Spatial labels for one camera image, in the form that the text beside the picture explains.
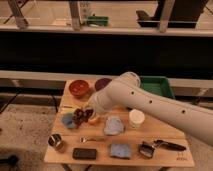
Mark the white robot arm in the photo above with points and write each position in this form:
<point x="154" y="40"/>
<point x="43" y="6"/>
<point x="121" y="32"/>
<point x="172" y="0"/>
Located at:
<point x="125" y="90"/>

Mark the folded blue cloth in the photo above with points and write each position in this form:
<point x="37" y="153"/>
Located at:
<point x="122" y="151"/>

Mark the black rectangular sponge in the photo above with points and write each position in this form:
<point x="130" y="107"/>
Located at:
<point x="84" y="154"/>

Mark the purple plate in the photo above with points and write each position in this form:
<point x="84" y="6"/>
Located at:
<point x="101" y="83"/>

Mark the red bowl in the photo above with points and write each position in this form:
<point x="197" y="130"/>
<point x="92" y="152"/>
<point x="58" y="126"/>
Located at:
<point x="79" y="88"/>

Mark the white paper cup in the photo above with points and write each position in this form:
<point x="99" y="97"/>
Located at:
<point x="136" y="118"/>

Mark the green box on shelf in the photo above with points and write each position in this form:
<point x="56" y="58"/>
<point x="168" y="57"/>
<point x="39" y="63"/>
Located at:
<point x="97" y="20"/>

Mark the metal spoon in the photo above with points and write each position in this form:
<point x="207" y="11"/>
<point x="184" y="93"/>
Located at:
<point x="87" y="139"/>

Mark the dark purple grape bunch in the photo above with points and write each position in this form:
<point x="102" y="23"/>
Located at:
<point x="81" y="116"/>

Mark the blue plastic cup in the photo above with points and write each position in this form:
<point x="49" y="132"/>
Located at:
<point x="67" y="121"/>

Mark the black handled peeler tool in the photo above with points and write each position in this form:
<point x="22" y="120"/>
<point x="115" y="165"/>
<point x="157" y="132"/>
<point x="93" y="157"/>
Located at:
<point x="147" y="149"/>

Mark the metal cup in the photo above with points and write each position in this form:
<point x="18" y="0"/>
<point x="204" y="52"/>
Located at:
<point x="55" y="141"/>

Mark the green plastic tray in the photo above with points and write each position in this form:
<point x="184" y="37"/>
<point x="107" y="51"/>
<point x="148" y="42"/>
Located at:
<point x="157" y="85"/>

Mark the yellow round fruit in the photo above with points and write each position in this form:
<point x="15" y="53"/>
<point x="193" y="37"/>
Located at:
<point x="94" y="120"/>

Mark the crumpled blue cloth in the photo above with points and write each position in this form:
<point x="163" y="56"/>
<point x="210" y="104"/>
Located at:
<point x="113" y="126"/>

